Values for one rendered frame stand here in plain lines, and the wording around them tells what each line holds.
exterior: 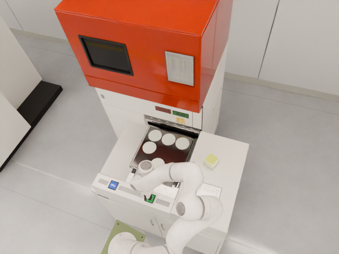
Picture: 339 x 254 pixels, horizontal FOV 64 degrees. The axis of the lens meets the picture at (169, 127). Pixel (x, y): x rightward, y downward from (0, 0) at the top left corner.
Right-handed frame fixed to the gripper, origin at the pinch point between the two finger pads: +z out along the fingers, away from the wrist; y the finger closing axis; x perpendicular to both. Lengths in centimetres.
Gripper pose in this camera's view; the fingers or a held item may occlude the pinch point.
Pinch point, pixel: (149, 196)
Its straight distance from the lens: 173.7
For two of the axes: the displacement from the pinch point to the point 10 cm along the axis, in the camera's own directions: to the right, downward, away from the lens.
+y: -3.6, 6.6, -6.6
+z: 0.0, 7.1, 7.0
